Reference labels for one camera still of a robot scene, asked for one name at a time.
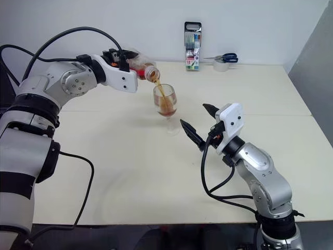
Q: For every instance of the grey partition panel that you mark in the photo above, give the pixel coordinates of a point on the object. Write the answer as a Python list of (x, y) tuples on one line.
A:
[(317, 65)]

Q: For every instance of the marker pen set case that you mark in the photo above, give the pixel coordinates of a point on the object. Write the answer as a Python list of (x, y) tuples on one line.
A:
[(193, 48)]

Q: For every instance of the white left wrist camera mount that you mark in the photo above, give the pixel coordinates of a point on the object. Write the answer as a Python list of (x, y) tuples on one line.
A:
[(117, 78)]

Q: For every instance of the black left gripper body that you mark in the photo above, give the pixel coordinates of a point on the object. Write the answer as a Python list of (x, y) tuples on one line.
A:
[(110, 56)]

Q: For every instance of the clear tape roll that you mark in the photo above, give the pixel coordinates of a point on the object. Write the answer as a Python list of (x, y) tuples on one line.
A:
[(221, 66)]

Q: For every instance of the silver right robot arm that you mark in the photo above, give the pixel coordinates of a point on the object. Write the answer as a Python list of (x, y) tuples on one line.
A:
[(260, 161)]

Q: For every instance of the dark laptop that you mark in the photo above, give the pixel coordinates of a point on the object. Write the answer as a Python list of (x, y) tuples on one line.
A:
[(5, 91)]

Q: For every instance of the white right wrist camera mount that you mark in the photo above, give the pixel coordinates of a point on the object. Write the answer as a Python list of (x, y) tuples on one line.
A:
[(231, 117)]

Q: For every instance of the clear wine glass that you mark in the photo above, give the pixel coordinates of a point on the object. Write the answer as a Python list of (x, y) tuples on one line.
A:
[(166, 104)]

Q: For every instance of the clear bottle with brown drink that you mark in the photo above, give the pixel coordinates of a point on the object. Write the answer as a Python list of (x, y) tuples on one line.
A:
[(152, 74)]

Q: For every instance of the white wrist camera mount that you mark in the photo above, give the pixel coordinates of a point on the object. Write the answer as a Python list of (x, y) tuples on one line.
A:
[(117, 78), (231, 117)]

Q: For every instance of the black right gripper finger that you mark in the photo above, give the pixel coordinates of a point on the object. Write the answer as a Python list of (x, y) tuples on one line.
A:
[(210, 110), (192, 134)]

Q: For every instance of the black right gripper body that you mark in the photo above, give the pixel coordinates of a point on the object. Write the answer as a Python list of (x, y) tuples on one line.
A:
[(217, 135)]

